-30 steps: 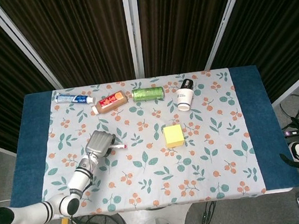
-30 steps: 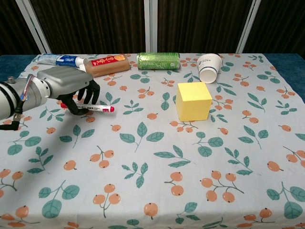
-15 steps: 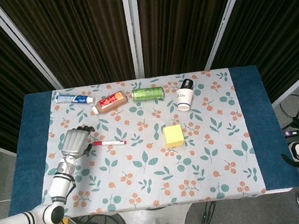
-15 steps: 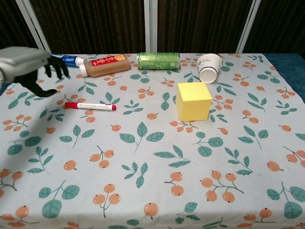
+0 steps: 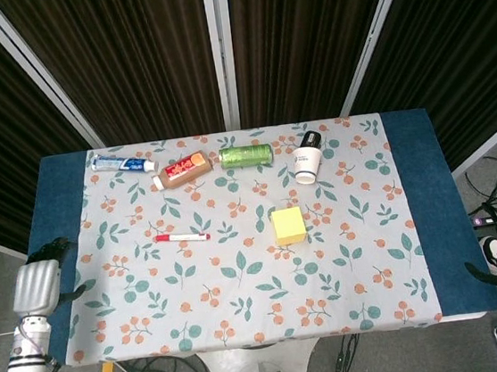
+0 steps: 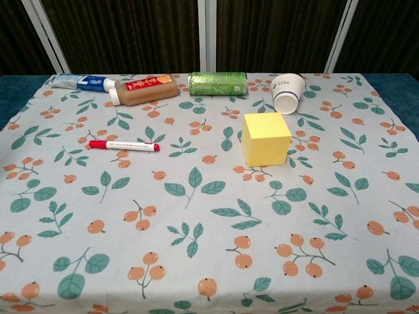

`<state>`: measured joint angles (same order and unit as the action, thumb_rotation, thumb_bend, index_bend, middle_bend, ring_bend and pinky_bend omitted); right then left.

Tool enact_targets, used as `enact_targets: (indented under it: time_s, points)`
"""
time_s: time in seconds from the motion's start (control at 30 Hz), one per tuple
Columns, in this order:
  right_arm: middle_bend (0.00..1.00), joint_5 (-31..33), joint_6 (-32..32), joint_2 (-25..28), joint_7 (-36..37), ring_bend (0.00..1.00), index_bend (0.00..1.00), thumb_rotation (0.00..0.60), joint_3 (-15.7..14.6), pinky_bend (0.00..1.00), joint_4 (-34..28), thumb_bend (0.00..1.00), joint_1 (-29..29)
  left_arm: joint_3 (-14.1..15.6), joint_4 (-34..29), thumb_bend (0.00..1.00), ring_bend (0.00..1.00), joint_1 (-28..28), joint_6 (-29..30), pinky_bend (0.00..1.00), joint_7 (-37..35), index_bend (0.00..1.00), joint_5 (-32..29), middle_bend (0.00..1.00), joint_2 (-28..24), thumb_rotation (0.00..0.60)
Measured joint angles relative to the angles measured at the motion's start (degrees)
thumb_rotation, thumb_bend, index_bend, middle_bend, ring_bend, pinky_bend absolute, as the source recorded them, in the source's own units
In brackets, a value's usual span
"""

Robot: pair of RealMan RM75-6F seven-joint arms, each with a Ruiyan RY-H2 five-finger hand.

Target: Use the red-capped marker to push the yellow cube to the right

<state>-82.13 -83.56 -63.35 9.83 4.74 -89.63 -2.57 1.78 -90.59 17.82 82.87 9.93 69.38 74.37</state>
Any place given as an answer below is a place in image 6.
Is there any yellow cube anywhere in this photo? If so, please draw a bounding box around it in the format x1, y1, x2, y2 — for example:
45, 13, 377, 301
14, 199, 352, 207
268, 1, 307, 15
241, 112, 292, 167

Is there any red white marker pen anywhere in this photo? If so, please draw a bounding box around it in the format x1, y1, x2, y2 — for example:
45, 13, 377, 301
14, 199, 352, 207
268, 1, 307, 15
88, 139, 161, 153

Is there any floral leaf berry tablecloth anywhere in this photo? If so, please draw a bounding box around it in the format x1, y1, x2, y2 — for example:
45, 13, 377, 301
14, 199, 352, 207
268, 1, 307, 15
0, 72, 419, 314

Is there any green drink can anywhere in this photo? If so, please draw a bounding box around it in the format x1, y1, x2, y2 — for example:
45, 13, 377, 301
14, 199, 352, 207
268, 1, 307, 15
187, 71, 248, 96

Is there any brown drink bottle red label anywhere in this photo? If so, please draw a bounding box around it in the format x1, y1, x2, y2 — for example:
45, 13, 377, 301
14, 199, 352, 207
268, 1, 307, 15
109, 74, 180, 107

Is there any white paper cup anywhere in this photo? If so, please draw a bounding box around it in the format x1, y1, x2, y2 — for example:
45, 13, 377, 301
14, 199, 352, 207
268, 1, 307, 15
270, 73, 305, 115

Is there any dark ribbed partition panel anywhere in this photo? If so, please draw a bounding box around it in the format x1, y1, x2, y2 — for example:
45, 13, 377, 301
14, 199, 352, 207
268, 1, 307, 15
0, 0, 71, 77
322, 0, 419, 75
21, 0, 208, 75
206, 0, 359, 75

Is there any blue white toothpaste tube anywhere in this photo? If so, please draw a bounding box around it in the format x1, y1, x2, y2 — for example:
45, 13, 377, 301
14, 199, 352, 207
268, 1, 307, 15
48, 73, 121, 94

